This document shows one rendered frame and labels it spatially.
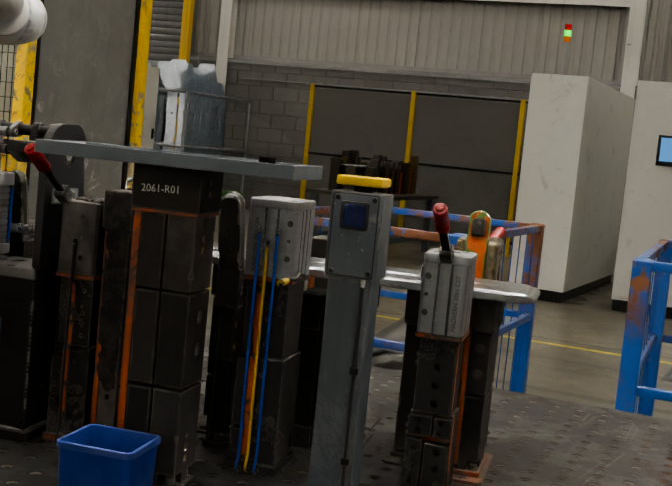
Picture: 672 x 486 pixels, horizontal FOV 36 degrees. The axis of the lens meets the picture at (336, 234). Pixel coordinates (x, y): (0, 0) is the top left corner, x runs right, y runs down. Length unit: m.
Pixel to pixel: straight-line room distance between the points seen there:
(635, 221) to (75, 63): 5.68
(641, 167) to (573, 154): 0.58
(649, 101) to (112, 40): 5.38
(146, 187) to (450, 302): 0.45
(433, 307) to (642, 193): 7.90
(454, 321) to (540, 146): 8.00
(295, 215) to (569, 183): 7.93
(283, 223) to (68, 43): 3.50
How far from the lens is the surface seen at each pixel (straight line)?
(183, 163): 1.37
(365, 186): 1.34
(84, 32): 5.06
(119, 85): 5.33
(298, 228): 1.53
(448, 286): 1.48
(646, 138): 9.35
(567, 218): 9.40
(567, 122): 9.42
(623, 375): 3.30
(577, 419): 2.18
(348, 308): 1.35
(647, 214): 9.35
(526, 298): 1.60
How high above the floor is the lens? 1.20
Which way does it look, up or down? 5 degrees down
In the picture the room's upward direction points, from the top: 6 degrees clockwise
